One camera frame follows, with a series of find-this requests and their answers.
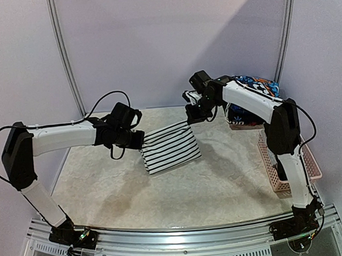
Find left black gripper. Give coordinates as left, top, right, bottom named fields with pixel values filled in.
left=114, top=127, right=145, bottom=151

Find black white striped shirt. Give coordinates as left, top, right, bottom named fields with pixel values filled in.
left=140, top=120, right=202, bottom=175

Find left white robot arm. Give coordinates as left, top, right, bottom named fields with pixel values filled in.
left=2, top=102, right=144, bottom=245

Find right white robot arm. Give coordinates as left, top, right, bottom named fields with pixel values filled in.
left=183, top=70, right=319, bottom=211

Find pink plastic laundry basket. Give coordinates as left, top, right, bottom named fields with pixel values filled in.
left=258, top=129, right=323, bottom=195

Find dark blue folded garment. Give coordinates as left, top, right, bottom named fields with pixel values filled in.
left=226, top=104, right=259, bottom=119

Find black printed folded garment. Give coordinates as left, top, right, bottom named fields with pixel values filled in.
left=227, top=114, right=265, bottom=127

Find blue orange patterned shorts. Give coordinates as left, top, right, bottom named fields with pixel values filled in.
left=233, top=75, right=280, bottom=98

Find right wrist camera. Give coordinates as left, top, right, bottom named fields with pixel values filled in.
left=182, top=90, right=201, bottom=105

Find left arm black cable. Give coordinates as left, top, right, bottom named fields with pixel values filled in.
left=0, top=89, right=146, bottom=186

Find left aluminium corner post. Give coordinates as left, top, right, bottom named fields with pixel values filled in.
left=46, top=0, right=87, bottom=116

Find aluminium corner post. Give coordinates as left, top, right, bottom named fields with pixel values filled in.
left=46, top=0, right=87, bottom=116
left=274, top=0, right=294, bottom=83

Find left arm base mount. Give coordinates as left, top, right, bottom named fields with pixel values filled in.
left=49, top=219, right=99, bottom=250

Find right aluminium corner post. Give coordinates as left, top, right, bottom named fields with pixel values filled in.
left=274, top=0, right=294, bottom=83

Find aluminium front rail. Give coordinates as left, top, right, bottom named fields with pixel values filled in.
left=23, top=205, right=342, bottom=256

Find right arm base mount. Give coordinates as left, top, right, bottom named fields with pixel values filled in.
left=269, top=202, right=325, bottom=241

